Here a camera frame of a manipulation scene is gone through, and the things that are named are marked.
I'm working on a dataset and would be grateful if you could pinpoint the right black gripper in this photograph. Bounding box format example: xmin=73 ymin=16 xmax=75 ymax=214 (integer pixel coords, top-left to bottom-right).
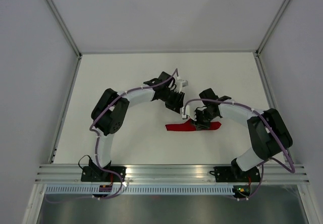
xmin=190 ymin=108 xmax=217 ymax=131

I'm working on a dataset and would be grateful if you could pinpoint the red cloth napkin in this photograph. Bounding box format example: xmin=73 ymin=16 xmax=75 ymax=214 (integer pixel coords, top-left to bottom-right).
xmin=165 ymin=120 xmax=222 ymax=132

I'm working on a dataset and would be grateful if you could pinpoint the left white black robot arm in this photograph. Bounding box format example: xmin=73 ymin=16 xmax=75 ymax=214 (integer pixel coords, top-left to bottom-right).
xmin=81 ymin=71 xmax=188 ymax=182

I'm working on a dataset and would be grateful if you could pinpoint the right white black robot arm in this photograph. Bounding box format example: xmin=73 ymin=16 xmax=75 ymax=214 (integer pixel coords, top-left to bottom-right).
xmin=193 ymin=88 xmax=295 ymax=181

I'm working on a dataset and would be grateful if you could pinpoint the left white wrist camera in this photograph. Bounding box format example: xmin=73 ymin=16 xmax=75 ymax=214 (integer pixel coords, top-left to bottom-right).
xmin=175 ymin=77 xmax=189 ymax=92

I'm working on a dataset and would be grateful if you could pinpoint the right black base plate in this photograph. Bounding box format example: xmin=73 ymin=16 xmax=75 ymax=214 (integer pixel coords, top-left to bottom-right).
xmin=209 ymin=166 xmax=260 ymax=184

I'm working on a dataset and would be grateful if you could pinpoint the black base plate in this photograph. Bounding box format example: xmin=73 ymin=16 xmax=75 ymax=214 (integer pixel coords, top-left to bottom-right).
xmin=209 ymin=166 xmax=260 ymax=184
xmin=81 ymin=165 xmax=126 ymax=183

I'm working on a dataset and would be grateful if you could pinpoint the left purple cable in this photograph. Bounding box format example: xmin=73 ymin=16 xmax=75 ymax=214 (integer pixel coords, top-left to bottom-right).
xmin=45 ymin=68 xmax=179 ymax=204

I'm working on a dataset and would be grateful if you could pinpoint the purple cable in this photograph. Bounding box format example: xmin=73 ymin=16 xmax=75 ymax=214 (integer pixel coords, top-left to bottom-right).
xmin=45 ymin=68 xmax=179 ymax=204
xmin=183 ymin=99 xmax=296 ymax=201

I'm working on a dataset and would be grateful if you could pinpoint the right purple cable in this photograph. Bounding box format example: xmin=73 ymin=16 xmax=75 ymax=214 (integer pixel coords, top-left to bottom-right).
xmin=183 ymin=99 xmax=296 ymax=201

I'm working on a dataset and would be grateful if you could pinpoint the aluminium mounting rail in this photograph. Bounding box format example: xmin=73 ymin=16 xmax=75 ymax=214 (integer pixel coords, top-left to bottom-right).
xmin=35 ymin=164 xmax=309 ymax=185

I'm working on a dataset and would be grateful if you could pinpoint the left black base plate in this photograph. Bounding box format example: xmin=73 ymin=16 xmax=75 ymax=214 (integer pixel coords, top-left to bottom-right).
xmin=81 ymin=165 xmax=126 ymax=183

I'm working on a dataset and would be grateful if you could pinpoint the left aluminium frame post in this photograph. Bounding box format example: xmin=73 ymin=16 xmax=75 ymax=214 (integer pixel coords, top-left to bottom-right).
xmin=44 ymin=0 xmax=82 ymax=59

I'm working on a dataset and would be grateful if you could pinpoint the aluminium frame post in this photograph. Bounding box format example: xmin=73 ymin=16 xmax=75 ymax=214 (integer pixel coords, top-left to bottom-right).
xmin=254 ymin=0 xmax=292 ymax=57
xmin=44 ymin=0 xmax=82 ymax=59

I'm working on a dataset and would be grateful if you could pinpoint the white slotted cable duct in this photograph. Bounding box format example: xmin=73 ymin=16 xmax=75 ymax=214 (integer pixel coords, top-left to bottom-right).
xmin=45 ymin=185 xmax=234 ymax=195

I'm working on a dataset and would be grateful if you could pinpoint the right aluminium frame post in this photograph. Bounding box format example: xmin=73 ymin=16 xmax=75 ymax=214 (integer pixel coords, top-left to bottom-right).
xmin=254 ymin=0 xmax=292 ymax=57

